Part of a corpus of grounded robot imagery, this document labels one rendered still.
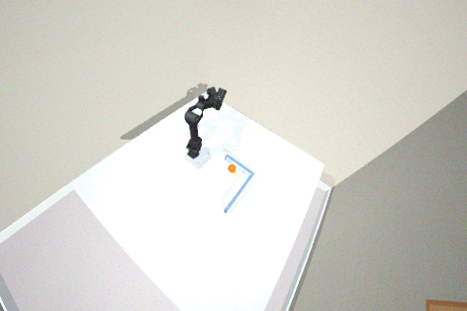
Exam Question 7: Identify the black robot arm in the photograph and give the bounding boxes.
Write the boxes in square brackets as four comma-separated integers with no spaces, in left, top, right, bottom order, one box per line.
[184,86,227,159]

